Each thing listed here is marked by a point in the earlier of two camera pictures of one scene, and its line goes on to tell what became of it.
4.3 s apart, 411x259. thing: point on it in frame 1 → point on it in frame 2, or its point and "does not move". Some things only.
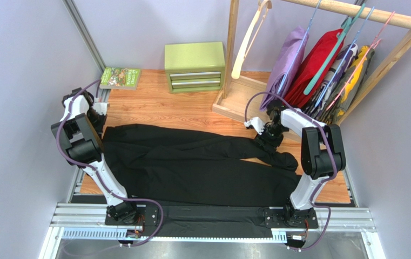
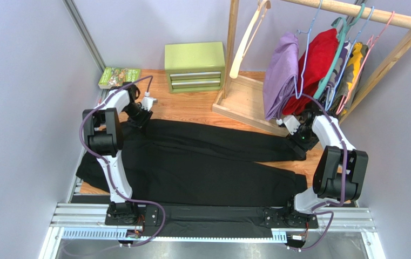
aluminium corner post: [82, 29] does not move
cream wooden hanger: [249, 38] does not move
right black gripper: [269, 140] → [299, 141]
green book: [120, 78] does not move
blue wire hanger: [297, 47] → [302, 68]
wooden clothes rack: [243, 91] does not move
